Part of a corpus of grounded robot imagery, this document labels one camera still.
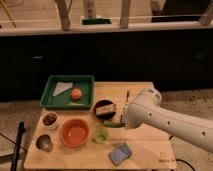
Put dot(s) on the blue sponge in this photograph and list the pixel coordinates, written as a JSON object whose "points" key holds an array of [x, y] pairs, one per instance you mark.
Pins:
{"points": [[120, 153]]}

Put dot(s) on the small stick in tray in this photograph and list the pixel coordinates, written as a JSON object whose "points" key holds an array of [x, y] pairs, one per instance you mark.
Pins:
{"points": [[77, 104]]}

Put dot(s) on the green plastic tray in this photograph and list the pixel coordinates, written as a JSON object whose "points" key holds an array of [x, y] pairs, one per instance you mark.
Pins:
{"points": [[84, 82]]}

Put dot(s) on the orange bowl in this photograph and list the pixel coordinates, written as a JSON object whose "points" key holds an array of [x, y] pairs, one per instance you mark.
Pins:
{"points": [[74, 133]]}

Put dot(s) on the metal cup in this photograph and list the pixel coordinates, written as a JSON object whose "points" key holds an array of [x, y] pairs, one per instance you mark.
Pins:
{"points": [[44, 143]]}

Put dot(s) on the black pole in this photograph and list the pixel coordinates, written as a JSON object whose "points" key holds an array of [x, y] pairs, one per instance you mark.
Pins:
{"points": [[15, 156]]}

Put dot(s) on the green base object on shelf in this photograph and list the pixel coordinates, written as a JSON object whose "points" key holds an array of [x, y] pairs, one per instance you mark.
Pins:
{"points": [[96, 21]]}

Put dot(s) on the dark bowl with bread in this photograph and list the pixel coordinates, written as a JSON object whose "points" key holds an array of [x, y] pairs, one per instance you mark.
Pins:
{"points": [[104, 109]]}

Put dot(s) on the orange fruit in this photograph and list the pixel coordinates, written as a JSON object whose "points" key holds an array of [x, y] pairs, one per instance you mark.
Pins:
{"points": [[76, 94]]}

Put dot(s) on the white triangular cloth piece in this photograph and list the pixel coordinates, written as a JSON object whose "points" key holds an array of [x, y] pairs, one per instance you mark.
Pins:
{"points": [[62, 87]]}

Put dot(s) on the green plastic cup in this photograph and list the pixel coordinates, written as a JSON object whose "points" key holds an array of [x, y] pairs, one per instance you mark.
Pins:
{"points": [[100, 135]]}

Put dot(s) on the fork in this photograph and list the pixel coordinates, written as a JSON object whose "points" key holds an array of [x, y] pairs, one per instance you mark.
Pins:
{"points": [[127, 99]]}

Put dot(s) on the green pepper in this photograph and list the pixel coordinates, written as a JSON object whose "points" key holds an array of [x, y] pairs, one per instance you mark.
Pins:
{"points": [[113, 124]]}

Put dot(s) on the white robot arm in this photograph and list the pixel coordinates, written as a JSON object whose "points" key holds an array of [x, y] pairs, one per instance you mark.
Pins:
{"points": [[146, 109]]}

